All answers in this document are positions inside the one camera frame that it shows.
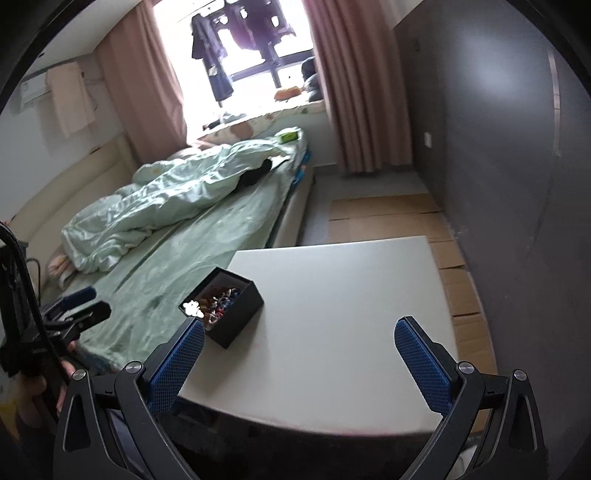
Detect purple hanging garment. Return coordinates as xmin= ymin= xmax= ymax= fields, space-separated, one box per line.
xmin=222 ymin=0 xmax=296 ymax=61

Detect pink pillow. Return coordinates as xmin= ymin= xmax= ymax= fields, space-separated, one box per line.
xmin=48 ymin=251 xmax=78 ymax=278

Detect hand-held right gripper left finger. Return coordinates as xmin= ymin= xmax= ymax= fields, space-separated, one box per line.
xmin=53 ymin=316 xmax=206 ymax=480

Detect white air conditioner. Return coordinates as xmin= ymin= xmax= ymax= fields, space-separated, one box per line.
xmin=18 ymin=68 xmax=100 ymax=114

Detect floral window seat cushion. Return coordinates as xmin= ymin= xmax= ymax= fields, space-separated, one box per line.
xmin=196 ymin=99 xmax=327 ymax=149

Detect black cloth item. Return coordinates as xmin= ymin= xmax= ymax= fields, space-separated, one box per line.
xmin=238 ymin=159 xmax=273 ymax=190

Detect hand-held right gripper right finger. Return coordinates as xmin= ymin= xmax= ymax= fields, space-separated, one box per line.
xmin=394 ymin=316 xmax=548 ymax=480

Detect person's left hand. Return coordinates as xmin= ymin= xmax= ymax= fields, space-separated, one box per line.
xmin=16 ymin=342 xmax=81 ymax=425

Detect flattened cardboard sheets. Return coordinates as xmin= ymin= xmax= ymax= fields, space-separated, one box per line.
xmin=327 ymin=193 xmax=499 ymax=439

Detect pink hanging towel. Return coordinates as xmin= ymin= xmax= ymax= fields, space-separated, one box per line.
xmin=46 ymin=62 xmax=98 ymax=139

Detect bed with beige frame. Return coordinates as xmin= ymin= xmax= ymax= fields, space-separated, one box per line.
xmin=0 ymin=127 xmax=319 ymax=374

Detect green comforter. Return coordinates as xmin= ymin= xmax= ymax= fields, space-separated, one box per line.
xmin=61 ymin=138 xmax=296 ymax=273

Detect brown seed bead bracelet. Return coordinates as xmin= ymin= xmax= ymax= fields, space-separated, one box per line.
xmin=198 ymin=287 xmax=223 ymax=310

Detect blue bed pad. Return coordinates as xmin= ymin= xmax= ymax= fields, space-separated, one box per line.
xmin=293 ymin=148 xmax=313 ymax=185

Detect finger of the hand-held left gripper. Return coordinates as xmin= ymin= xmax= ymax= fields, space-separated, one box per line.
xmin=44 ymin=286 xmax=98 ymax=320
xmin=44 ymin=301 xmax=112 ymax=341

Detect black jewelry box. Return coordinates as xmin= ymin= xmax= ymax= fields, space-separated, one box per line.
xmin=178 ymin=267 xmax=265 ymax=350

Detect pink curtain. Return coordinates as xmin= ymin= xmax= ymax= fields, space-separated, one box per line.
xmin=95 ymin=0 xmax=199 ymax=168
xmin=302 ymin=0 xmax=414 ymax=175

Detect green bed sheet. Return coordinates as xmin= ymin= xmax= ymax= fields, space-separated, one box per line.
xmin=41 ymin=129 xmax=315 ymax=374

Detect dark hanging garment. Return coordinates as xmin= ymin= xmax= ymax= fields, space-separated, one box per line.
xmin=190 ymin=11 xmax=234 ymax=103

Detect dark bag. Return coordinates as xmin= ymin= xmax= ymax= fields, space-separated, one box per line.
xmin=301 ymin=56 xmax=325 ymax=100

